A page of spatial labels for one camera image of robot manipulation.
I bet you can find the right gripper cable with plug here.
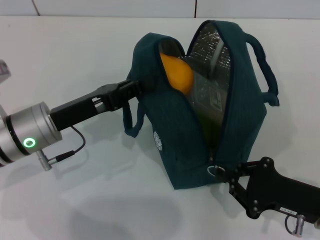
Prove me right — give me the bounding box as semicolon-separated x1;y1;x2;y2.
284;213;307;237

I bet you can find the dark teal insulated lunch bag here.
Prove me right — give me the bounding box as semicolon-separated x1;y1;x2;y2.
123;19;280;191

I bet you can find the orange yellow pear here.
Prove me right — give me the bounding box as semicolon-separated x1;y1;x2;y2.
159;52;195;96

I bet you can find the clear food container blue rim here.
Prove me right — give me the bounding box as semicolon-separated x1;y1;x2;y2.
191;70;231;114

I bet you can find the left gripper cable with plug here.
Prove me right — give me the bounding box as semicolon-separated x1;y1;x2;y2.
36;125;87;172

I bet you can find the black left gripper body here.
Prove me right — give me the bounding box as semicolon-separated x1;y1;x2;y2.
49;83;113;133

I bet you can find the gripper cable with plug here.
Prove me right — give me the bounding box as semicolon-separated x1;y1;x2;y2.
284;213;307;237
36;125;87;172

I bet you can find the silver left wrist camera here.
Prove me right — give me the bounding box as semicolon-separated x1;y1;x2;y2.
0;59;13;85

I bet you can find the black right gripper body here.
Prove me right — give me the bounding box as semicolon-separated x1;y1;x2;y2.
239;156;320;225

